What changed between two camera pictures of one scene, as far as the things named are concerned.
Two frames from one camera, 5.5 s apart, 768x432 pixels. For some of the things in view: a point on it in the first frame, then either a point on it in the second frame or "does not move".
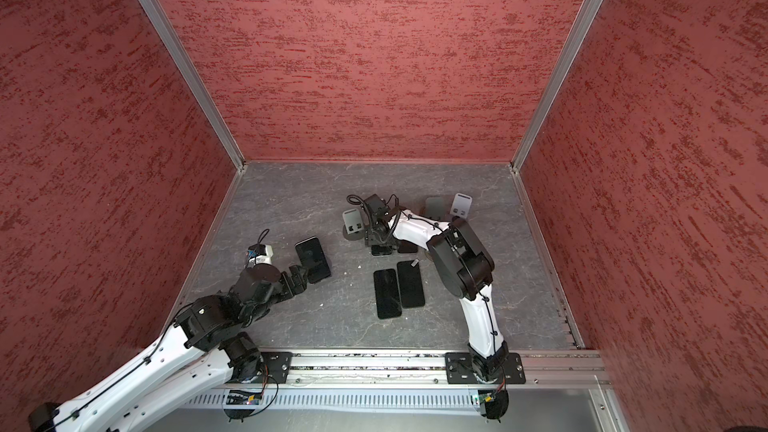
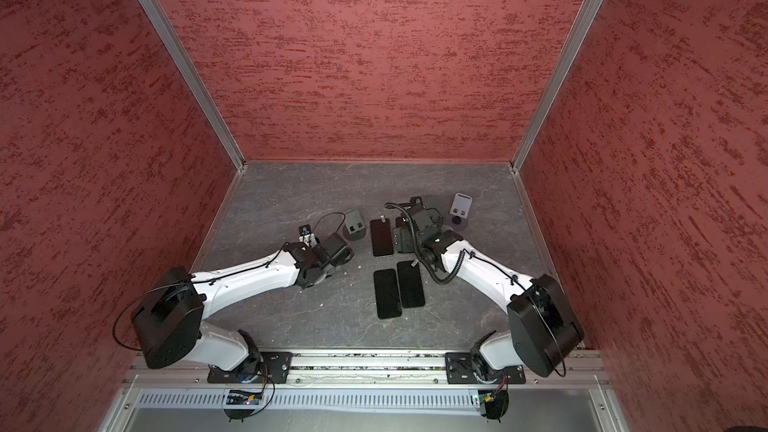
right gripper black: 371,239 to 403,234
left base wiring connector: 241,397 does not move
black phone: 410,285 does not move
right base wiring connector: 495,402 does not move
